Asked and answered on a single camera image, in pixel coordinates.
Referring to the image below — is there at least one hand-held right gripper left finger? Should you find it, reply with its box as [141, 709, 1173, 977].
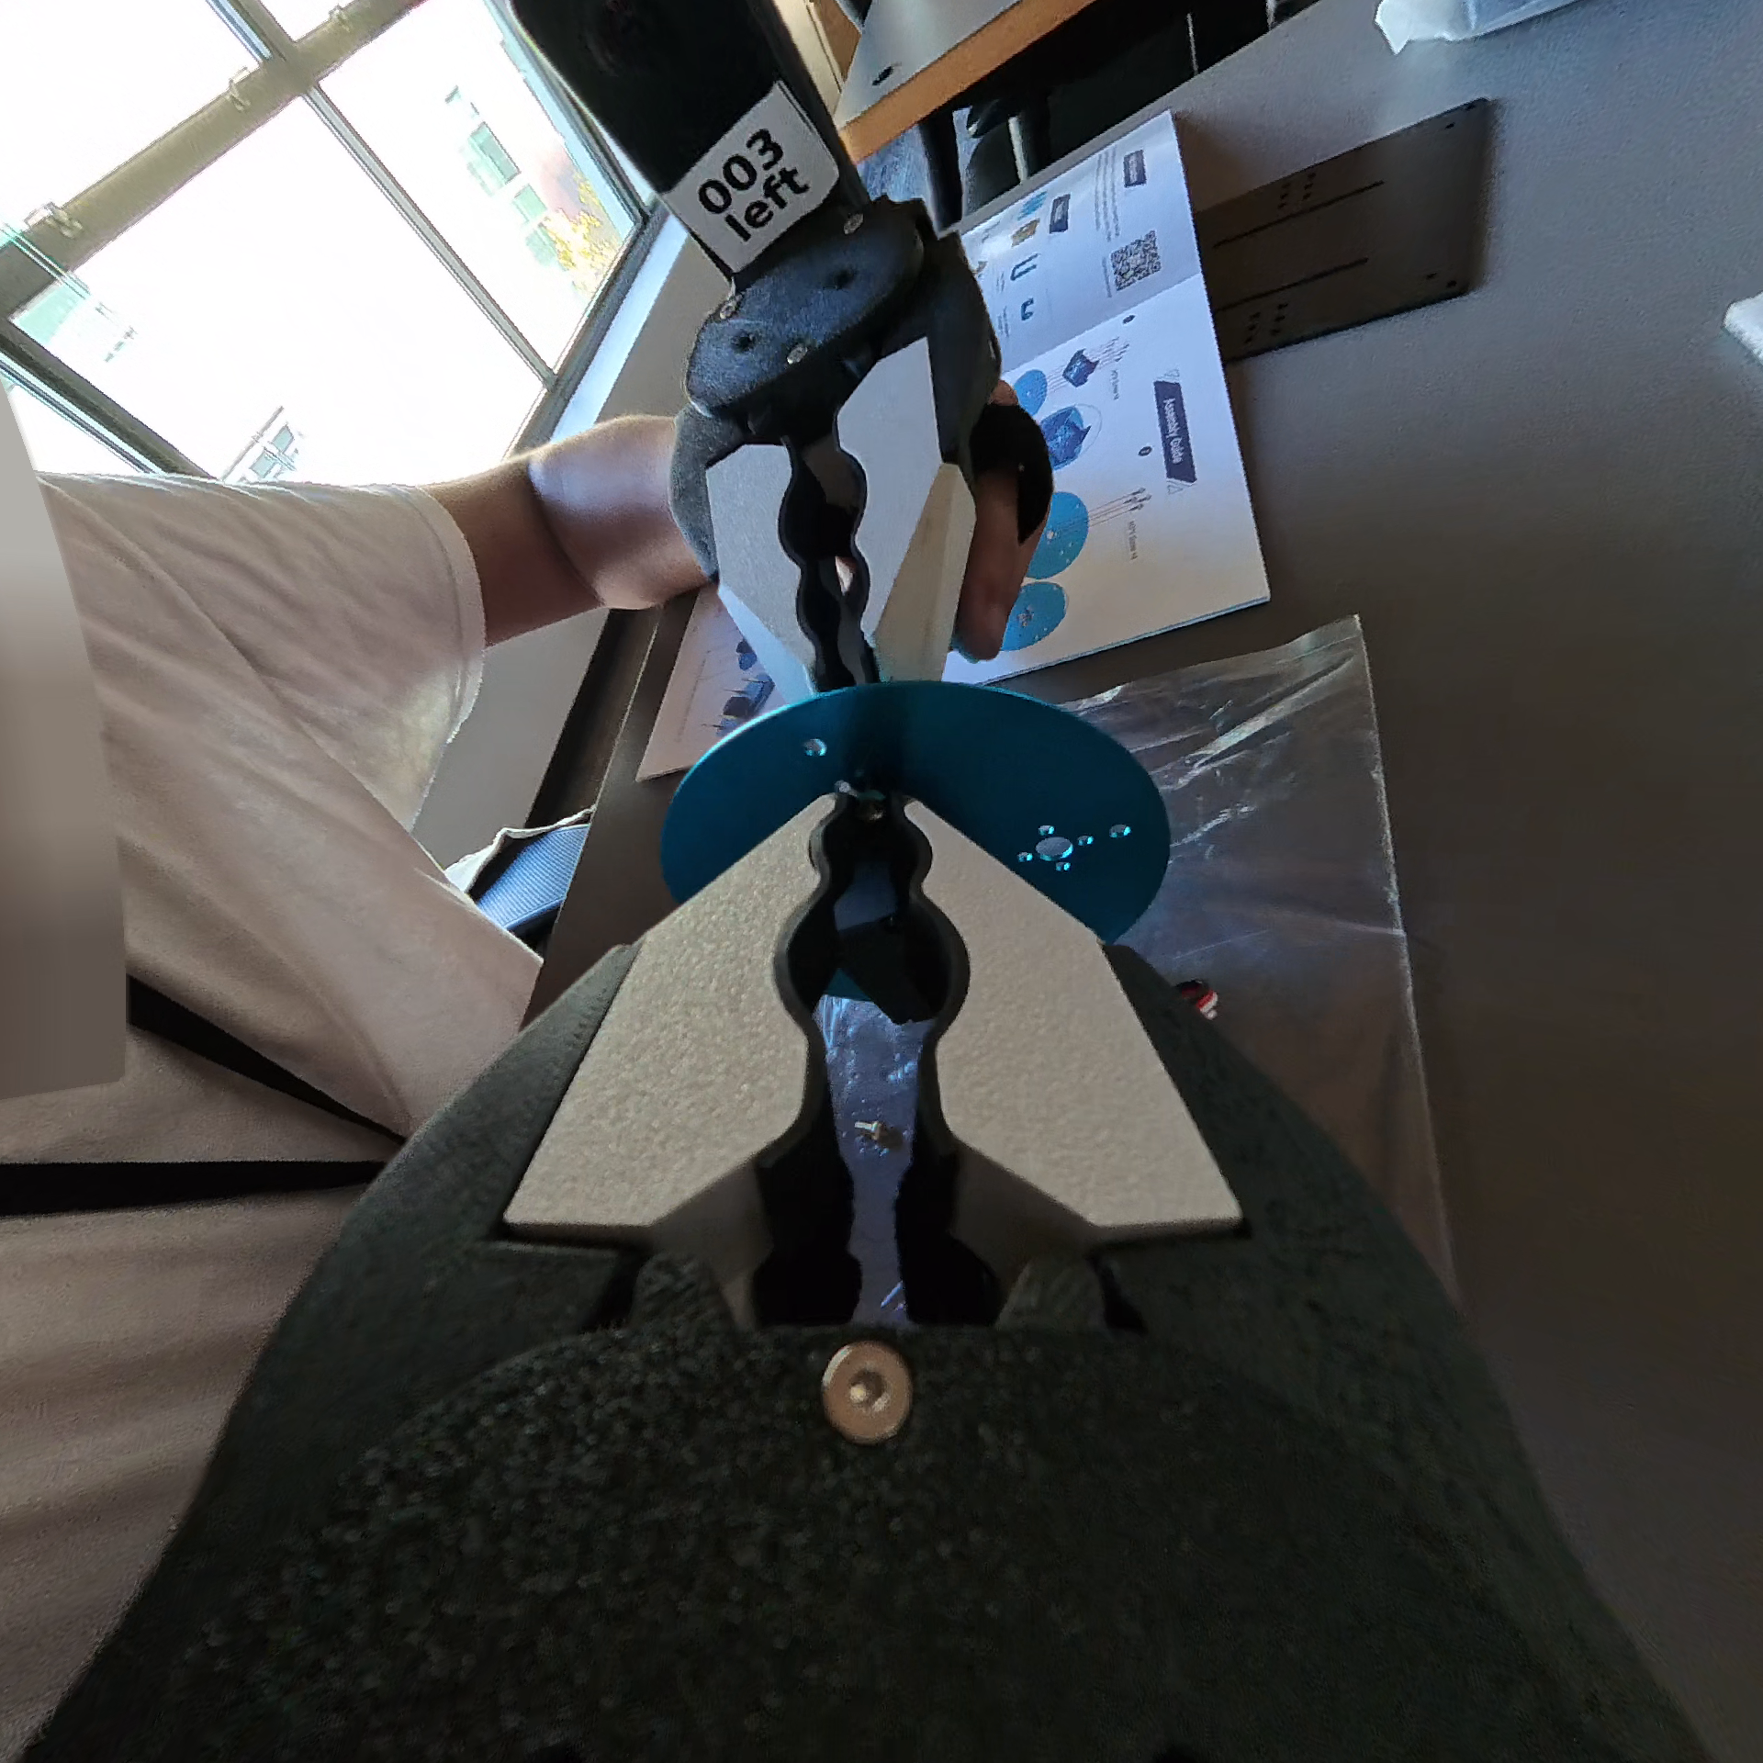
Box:
[502, 801, 859, 1242]

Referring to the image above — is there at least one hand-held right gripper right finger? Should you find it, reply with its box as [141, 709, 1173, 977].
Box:
[893, 801, 1251, 1300]

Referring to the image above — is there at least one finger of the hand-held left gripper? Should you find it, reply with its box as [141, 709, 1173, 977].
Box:
[708, 440, 873, 692]
[826, 336, 984, 686]

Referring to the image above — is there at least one blue round metal plate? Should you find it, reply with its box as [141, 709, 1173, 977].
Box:
[659, 683, 1172, 1027]

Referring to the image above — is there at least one person's left forearm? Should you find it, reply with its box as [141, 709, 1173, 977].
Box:
[475, 412, 720, 649]

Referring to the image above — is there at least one dark grey desk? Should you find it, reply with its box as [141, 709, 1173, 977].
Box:
[522, 0, 1763, 1763]

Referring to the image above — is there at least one person's left hand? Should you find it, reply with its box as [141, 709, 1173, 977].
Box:
[950, 385, 1057, 663]

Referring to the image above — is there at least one white instruction sheet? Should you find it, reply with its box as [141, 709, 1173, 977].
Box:
[637, 112, 1271, 783]

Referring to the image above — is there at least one wooden top table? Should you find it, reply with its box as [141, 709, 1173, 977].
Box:
[832, 0, 1096, 161]

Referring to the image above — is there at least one clear plastic bag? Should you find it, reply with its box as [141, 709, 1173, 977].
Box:
[812, 613, 1462, 1316]

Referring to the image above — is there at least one black flat metal plate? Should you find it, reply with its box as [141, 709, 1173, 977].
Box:
[1195, 100, 1497, 363]

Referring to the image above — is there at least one large glass window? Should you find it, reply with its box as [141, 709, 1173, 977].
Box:
[0, 0, 664, 484]

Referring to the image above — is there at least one black lanyard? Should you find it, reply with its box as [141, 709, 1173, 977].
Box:
[0, 975, 403, 1221]

